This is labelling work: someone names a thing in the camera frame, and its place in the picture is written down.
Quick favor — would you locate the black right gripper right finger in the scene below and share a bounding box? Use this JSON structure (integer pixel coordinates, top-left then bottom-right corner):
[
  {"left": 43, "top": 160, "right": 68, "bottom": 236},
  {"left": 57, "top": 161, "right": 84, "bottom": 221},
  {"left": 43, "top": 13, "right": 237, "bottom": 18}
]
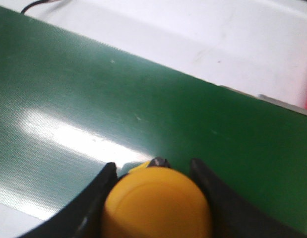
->
[{"left": 190, "top": 158, "right": 307, "bottom": 238}]

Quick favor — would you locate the green conveyor belt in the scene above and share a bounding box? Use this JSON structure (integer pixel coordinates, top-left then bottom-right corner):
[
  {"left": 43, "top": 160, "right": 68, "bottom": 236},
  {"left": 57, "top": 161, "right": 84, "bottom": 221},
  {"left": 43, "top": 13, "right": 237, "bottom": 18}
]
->
[{"left": 0, "top": 6, "right": 307, "bottom": 235}]

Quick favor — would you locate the aluminium conveyor side rail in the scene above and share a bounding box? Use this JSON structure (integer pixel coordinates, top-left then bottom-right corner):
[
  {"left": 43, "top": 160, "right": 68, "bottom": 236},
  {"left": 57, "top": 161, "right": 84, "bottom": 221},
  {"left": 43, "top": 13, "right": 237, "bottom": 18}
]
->
[{"left": 219, "top": 84, "right": 307, "bottom": 118}]

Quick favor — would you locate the black connector with cable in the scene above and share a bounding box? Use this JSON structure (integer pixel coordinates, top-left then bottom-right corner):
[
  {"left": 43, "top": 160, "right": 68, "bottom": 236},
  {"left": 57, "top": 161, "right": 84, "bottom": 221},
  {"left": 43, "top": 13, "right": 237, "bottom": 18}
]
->
[{"left": 20, "top": 0, "right": 69, "bottom": 15}]

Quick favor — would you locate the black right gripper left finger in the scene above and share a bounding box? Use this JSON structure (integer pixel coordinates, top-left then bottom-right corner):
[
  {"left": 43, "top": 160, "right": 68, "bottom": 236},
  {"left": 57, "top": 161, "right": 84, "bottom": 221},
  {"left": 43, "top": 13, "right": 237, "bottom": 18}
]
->
[{"left": 20, "top": 162, "right": 118, "bottom": 238}]

